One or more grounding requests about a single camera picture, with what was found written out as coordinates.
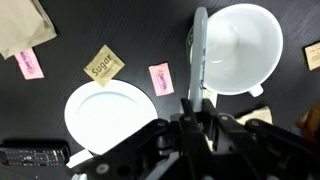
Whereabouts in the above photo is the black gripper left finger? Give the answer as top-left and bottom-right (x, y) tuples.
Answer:
(71, 98), (201, 180)

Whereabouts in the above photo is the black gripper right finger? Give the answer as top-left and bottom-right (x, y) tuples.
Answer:
(200, 98), (320, 180)

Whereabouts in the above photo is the grey marker pen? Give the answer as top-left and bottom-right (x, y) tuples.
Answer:
(188, 6), (209, 113)

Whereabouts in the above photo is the white round plate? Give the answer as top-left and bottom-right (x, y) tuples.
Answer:
(63, 79), (159, 155)

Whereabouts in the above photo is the large brown paper napkin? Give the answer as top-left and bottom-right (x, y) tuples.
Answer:
(294, 103), (320, 144)

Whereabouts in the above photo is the pink sweetener packet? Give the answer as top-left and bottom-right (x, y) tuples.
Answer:
(148, 62), (175, 98)
(13, 47), (45, 81)

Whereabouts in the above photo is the brown sugar packet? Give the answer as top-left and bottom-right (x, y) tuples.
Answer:
(83, 44), (126, 88)

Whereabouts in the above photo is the white ceramic bowl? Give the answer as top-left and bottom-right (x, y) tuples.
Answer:
(185, 3), (284, 98)

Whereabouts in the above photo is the long black TV remote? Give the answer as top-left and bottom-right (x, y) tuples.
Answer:
(0, 144), (69, 168)

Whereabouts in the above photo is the small tan block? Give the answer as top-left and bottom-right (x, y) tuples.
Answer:
(303, 41), (320, 71)

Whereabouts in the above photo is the folded brown napkin stack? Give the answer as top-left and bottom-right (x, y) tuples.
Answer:
(0, 0), (58, 60)

